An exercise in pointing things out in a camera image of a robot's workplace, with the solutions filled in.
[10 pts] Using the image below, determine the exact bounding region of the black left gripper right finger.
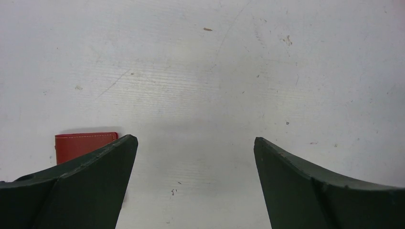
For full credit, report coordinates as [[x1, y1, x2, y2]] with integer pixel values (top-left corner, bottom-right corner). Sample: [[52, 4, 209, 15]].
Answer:
[[254, 137, 405, 229]]

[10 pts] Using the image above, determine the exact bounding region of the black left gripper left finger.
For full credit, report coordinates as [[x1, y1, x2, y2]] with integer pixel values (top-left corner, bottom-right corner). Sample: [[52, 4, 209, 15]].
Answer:
[[0, 135, 138, 229]]

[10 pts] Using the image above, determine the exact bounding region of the red leather card holder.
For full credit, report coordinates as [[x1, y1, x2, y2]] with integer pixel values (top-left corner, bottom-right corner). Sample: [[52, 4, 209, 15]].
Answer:
[[55, 132, 118, 165]]

